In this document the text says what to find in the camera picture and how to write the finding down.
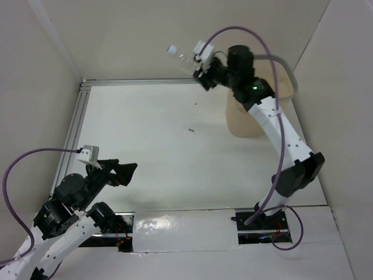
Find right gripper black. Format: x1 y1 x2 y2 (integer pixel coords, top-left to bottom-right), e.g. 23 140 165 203
192 55 237 92

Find clear bottle white cap front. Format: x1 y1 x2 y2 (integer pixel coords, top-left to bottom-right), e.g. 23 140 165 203
166 45 199 76

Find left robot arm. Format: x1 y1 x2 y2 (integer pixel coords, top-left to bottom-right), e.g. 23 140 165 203
1 159 137 279

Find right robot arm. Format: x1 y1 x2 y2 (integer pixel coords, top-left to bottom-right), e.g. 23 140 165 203
193 41 325 229

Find beige plastic bin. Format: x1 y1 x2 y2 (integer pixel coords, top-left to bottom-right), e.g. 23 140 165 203
226 54 298 138

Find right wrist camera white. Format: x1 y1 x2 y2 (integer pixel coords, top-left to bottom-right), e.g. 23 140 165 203
193 40 214 71

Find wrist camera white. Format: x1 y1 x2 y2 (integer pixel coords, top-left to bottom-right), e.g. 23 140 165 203
193 40 214 71
76 145 102 169

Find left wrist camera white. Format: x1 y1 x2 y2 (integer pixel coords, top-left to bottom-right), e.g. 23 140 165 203
76 145 102 169

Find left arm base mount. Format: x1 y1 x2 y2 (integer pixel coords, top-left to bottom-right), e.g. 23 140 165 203
79 213 134 253

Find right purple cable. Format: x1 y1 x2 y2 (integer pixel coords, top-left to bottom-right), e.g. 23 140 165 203
203 26 305 251

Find purple cable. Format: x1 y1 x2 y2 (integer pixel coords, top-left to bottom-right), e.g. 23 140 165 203
203 26 305 251
0 147 82 266

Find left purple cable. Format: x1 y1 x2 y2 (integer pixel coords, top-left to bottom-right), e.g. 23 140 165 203
0 147 82 266

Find aluminium frame rail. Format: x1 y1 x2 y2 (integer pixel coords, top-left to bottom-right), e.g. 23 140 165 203
48 79 196 200

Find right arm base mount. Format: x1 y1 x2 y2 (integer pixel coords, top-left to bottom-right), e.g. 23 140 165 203
231 210 292 245

